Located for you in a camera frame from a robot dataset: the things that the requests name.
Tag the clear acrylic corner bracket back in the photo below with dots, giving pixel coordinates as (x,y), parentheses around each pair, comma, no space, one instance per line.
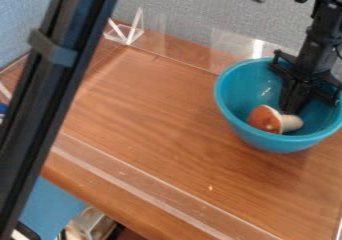
(126,34)

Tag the blue plastic bowl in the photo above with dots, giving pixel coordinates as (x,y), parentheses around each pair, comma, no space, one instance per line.
(248,85)

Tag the clear acrylic barrier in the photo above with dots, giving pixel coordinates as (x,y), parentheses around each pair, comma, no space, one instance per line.
(153,207)
(228,48)

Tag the grey metal frame below table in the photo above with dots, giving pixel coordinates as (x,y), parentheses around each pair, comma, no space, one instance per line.
(90,225)

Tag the dark blue vertical post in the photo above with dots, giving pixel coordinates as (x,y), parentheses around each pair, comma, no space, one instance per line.
(62,47)

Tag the clear acrylic front barrier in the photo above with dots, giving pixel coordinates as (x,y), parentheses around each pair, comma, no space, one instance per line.
(153,207)

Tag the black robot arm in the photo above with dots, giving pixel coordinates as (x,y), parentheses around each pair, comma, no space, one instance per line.
(323,46)

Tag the clear acrylic back barrier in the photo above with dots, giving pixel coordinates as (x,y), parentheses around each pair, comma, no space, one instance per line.
(228,48)

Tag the blue cloth object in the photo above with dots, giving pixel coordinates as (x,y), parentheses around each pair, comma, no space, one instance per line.
(3,109)

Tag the brown toy mushroom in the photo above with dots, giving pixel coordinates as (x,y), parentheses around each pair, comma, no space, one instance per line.
(267,119)

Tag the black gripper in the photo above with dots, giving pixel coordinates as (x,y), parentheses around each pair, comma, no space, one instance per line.
(303,85)

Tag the black and white object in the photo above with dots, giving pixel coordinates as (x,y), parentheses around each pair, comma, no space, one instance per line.
(25,233)

